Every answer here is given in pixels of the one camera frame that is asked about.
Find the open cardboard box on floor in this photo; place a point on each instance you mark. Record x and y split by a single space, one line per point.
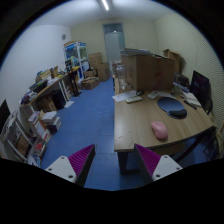
90 83

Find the ceiling fluorescent light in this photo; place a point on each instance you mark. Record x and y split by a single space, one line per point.
105 5

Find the pink computer mouse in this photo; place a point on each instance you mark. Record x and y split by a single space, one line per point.
159 129

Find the glass-door display cabinet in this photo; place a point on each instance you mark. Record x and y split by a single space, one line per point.
76 51

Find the grey door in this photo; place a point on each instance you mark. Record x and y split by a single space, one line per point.
114 40

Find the stack of books on floor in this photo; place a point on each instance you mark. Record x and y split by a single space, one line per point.
51 121

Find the white calculator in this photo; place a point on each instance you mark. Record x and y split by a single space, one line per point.
153 95

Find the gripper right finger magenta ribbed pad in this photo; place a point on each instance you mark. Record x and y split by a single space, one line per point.
152 166

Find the clear glass jar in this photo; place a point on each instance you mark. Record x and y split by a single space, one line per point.
122 75

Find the long side workbench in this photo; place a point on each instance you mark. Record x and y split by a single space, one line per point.
51 94

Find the white bookshelf rack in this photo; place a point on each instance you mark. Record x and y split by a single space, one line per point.
21 145

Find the blue round mouse pad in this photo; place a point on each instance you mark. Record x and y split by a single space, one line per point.
172 107

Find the cardboard box behind desk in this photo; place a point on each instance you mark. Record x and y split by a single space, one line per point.
175 56

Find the wooden desk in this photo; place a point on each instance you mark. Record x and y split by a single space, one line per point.
164 124

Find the round wall clock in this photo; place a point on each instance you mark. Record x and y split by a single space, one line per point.
63 37

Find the white paper sheet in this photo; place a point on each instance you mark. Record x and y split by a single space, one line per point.
124 96

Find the black computer monitor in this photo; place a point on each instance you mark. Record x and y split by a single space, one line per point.
200 87

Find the stacked cardboard boxes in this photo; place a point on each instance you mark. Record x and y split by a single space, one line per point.
102 68

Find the open notebook on desk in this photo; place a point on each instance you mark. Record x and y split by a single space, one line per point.
189 97

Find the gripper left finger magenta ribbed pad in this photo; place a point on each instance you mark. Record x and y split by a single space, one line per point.
74 168

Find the large cardboard box on desk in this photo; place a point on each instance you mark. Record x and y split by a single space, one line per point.
147 71

